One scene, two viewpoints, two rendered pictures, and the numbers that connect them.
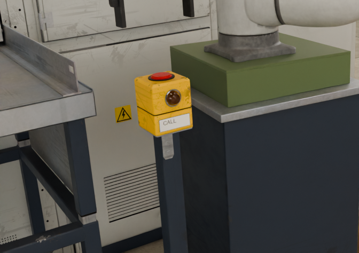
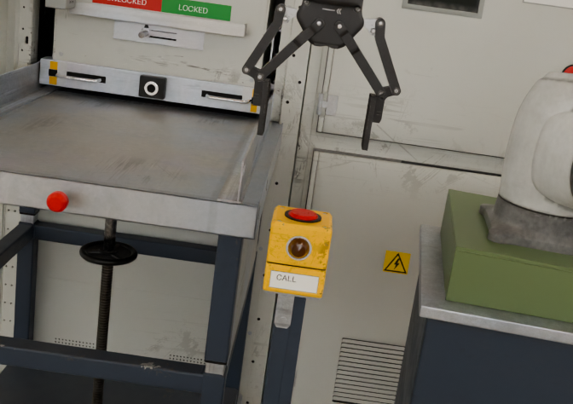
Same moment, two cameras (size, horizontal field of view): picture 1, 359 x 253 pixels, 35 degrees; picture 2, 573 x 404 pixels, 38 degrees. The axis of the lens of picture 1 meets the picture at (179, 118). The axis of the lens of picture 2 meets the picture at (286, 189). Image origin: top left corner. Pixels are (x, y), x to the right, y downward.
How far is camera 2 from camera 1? 0.46 m
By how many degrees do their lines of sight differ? 27
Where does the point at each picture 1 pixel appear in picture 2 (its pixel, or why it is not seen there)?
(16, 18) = (292, 92)
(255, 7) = (544, 170)
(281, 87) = (545, 303)
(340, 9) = not seen: outside the picture
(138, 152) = (402, 323)
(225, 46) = (495, 213)
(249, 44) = (525, 222)
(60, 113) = (206, 219)
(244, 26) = (524, 194)
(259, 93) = (503, 298)
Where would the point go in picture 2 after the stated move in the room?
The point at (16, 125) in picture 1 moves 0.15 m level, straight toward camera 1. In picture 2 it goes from (150, 215) to (109, 243)
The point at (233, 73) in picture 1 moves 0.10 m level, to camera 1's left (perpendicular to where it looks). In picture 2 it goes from (467, 253) to (407, 236)
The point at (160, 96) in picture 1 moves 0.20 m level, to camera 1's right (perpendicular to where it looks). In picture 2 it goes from (280, 239) to (424, 285)
